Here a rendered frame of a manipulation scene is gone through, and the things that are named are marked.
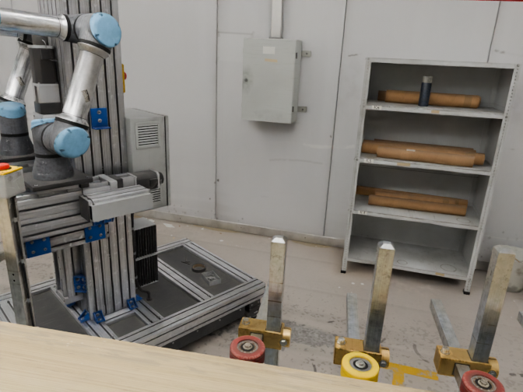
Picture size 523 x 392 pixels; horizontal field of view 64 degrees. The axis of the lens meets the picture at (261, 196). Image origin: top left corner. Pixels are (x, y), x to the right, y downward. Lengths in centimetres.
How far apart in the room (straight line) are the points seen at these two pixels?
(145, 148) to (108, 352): 126
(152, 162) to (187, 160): 170
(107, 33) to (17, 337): 105
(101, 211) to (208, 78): 210
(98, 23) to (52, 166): 56
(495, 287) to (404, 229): 251
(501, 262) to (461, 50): 245
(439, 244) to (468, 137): 87
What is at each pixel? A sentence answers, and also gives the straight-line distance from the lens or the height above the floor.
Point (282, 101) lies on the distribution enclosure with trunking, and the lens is 320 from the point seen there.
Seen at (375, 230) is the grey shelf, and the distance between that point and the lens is 357.
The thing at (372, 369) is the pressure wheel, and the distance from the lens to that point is 99.
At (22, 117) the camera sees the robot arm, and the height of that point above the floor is 121.
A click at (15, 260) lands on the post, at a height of 97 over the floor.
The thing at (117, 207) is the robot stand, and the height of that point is 92.
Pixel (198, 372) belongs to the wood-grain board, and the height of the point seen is 90.
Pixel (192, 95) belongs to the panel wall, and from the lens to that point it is 370.
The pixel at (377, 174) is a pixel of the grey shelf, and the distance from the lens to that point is 342.
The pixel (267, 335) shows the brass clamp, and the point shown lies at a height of 85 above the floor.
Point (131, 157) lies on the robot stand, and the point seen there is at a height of 105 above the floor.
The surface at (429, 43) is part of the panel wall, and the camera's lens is 334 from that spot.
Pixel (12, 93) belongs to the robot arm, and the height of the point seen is 131.
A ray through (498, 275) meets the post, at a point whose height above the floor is 109.
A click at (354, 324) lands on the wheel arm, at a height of 83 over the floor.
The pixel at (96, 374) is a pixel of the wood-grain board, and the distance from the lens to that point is 98.
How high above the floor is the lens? 153
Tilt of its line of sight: 19 degrees down
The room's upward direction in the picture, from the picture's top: 3 degrees clockwise
